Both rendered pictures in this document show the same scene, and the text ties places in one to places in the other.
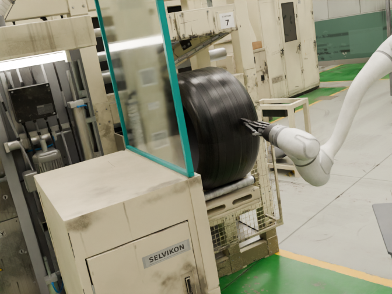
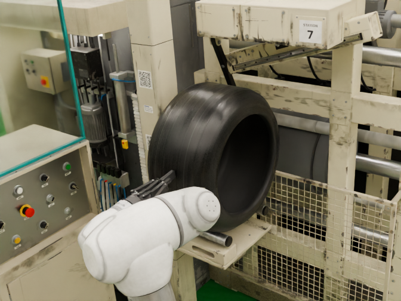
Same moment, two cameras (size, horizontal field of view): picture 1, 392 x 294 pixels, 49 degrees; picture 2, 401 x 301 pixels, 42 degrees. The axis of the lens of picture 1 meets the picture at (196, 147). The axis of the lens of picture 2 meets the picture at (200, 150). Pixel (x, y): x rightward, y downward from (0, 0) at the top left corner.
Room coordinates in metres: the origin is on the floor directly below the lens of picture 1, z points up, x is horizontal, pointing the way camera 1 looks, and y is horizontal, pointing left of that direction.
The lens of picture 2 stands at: (1.27, -1.84, 2.12)
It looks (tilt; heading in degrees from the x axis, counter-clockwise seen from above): 25 degrees down; 66
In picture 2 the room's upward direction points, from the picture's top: 4 degrees counter-clockwise
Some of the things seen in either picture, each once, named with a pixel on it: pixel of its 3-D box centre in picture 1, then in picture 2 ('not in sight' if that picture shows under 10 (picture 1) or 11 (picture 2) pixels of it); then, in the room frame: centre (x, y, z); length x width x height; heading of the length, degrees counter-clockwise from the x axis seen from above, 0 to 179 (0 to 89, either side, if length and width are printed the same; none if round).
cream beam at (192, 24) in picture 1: (179, 27); (272, 18); (2.43, -0.02, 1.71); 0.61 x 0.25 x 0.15; 116
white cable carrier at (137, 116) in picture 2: not in sight; (144, 143); (1.92, 0.24, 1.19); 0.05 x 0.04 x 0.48; 26
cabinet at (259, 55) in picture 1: (241, 90); not in sight; (7.17, -0.93, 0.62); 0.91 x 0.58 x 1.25; 133
